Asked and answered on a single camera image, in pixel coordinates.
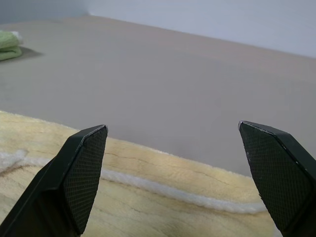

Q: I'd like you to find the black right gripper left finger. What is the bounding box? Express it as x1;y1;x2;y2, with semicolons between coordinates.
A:
0;124;109;237

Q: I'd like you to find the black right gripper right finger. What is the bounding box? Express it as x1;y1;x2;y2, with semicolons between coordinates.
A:
237;120;316;237

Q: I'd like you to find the yellow towel with black print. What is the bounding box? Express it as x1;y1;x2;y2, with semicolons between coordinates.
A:
0;110;277;237

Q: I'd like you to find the green towel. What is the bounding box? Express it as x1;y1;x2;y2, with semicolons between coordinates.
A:
0;30;24;62

